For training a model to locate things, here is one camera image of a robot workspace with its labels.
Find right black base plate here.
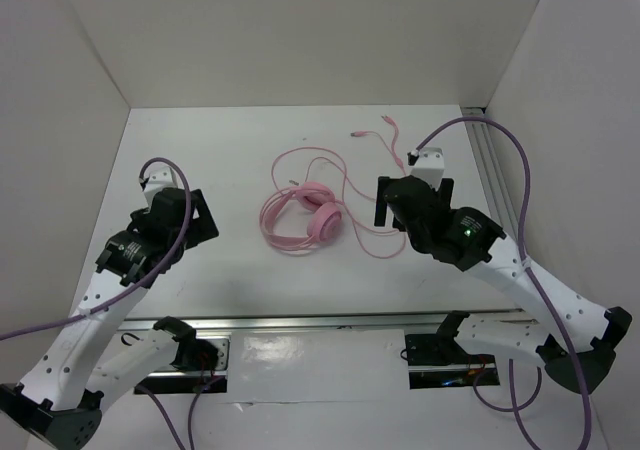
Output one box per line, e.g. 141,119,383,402
400,334,500,390

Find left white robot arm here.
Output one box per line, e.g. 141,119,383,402
1,187,219,449

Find aluminium front rail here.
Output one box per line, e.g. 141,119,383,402
119,310,532,332

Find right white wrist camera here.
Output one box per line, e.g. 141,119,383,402
407,147,445,190

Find aluminium side rail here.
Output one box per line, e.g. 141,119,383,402
463,121,518,240

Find pink headphone cable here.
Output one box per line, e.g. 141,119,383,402
271,114,412,260

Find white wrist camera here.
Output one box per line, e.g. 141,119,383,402
139,166,177,206
407,147,445,190

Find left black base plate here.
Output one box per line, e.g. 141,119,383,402
140,336,230,395

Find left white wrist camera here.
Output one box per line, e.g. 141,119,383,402
139,166,177,206

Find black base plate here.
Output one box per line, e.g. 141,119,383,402
400,334,500,390
140,336,230,395

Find pink headphones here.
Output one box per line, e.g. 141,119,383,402
258,182,343,253

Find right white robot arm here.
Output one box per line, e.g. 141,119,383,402
374,176,632,393

